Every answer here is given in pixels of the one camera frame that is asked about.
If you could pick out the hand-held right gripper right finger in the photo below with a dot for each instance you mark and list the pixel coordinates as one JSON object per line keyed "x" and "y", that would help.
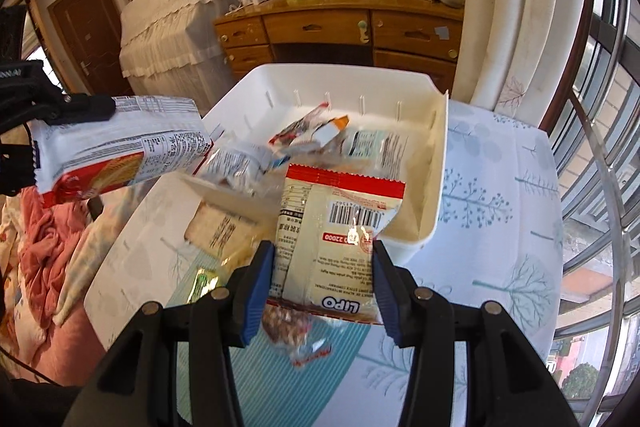
{"x": 390, "y": 297}

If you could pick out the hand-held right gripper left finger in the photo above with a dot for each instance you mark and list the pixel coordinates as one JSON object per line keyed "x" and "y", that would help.
{"x": 257, "y": 292}

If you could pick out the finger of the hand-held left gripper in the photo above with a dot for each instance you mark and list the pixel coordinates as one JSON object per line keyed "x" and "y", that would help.
{"x": 85, "y": 107}
{"x": 17, "y": 169}

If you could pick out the white red biscuit packet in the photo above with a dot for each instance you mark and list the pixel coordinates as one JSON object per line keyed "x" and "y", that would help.
{"x": 125, "y": 142}

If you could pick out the beige cracker packet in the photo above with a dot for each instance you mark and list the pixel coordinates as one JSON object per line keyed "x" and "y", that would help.
{"x": 220, "y": 229}

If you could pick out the cream red-edged snack packet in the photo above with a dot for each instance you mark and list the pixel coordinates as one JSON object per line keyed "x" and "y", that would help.
{"x": 325, "y": 247}

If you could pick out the blue white snack packet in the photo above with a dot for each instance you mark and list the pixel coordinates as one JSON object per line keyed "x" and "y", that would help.
{"x": 235, "y": 164}

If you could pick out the white plastic storage bin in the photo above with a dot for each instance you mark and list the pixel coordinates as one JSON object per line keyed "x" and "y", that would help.
{"x": 350, "y": 82}

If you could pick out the clear packet of brown nuts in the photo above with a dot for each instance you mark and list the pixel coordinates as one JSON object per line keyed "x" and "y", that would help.
{"x": 295, "y": 332}

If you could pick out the coral pink fleece blanket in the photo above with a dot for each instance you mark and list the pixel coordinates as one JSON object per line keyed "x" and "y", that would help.
{"x": 45, "y": 237}

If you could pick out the brown wooden door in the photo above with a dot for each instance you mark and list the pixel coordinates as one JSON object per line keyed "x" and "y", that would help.
{"x": 85, "y": 32}

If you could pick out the white lace furniture cover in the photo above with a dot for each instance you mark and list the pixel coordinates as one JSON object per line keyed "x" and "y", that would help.
{"x": 170, "y": 22}

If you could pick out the floral fleece blanket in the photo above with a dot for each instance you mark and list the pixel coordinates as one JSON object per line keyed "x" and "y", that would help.
{"x": 75, "y": 277}

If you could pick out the leaf printed tablecloth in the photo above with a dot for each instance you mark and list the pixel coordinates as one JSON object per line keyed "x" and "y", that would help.
{"x": 490, "y": 207}

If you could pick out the clear labelled snack packet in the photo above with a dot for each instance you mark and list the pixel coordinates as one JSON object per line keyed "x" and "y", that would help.
{"x": 372, "y": 147}

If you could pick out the red white snack packet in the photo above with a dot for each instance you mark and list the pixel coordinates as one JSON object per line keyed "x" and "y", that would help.
{"x": 300, "y": 127}

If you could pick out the pink bed sheet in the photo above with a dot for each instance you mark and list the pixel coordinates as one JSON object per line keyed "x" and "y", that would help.
{"x": 70, "y": 347}

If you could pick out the wooden desk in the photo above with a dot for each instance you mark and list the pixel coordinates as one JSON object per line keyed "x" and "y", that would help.
{"x": 325, "y": 4}

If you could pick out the teal drawer hook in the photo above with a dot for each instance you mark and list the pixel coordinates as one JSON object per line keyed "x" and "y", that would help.
{"x": 363, "y": 31}

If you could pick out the metal framed window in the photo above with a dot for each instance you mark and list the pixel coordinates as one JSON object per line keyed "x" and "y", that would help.
{"x": 595, "y": 57}

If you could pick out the cream curtain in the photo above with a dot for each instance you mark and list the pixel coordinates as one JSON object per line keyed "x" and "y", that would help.
{"x": 525, "y": 7}

